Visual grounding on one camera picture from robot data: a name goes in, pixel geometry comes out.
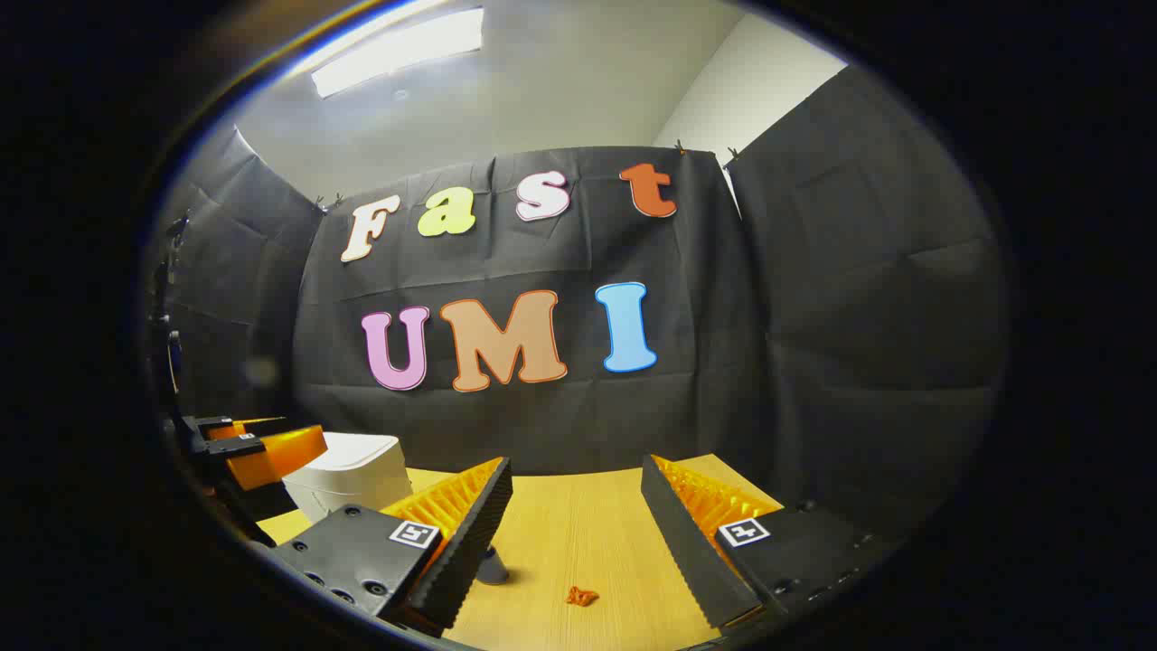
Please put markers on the silver pop can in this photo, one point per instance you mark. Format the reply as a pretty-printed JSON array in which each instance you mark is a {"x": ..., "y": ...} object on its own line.
[{"x": 495, "y": 570}]

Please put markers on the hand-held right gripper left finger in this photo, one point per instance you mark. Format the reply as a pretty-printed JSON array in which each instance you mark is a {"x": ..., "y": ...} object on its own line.
[{"x": 470, "y": 542}]

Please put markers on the wooden desktop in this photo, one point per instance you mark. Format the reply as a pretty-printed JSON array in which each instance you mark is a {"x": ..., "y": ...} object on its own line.
[{"x": 578, "y": 524}]

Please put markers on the black backdrop cloth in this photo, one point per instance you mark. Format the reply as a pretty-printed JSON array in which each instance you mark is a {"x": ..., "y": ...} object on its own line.
[{"x": 813, "y": 316}]

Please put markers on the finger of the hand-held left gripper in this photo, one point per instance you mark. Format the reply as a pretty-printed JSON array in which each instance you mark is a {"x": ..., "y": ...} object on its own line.
[
  {"x": 212, "y": 425},
  {"x": 276, "y": 457}
]

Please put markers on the dark metal stand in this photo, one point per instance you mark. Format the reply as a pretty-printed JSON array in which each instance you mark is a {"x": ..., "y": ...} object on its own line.
[{"x": 161, "y": 298}]

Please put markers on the orange paper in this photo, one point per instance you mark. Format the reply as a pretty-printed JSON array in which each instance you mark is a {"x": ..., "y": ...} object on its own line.
[{"x": 582, "y": 596}]

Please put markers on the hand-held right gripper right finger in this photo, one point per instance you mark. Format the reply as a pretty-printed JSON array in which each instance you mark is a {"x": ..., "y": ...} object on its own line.
[{"x": 687, "y": 551}]

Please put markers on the white desktop garbage bin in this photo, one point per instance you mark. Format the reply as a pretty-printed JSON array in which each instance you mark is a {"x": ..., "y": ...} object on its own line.
[{"x": 348, "y": 470}]

